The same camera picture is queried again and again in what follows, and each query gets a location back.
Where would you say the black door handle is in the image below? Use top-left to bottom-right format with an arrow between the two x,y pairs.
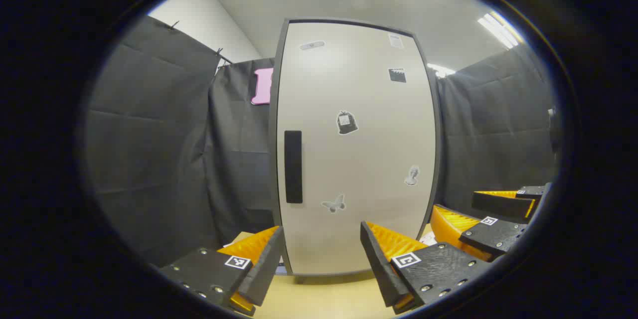
284,131 -> 303,204

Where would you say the grey cabinet door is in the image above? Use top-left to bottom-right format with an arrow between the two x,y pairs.
277,21 -> 438,276

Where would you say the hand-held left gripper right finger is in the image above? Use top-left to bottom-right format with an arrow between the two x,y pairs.
360,221 -> 491,315

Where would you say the black backdrop cloth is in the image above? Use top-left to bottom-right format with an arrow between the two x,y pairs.
85,15 -> 559,267

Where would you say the dark grey cabinet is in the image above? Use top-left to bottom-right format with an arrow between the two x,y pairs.
269,17 -> 444,277

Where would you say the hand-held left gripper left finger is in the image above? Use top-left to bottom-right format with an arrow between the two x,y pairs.
159,226 -> 286,317

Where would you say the ceiling light panel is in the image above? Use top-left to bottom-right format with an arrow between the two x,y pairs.
478,11 -> 525,49

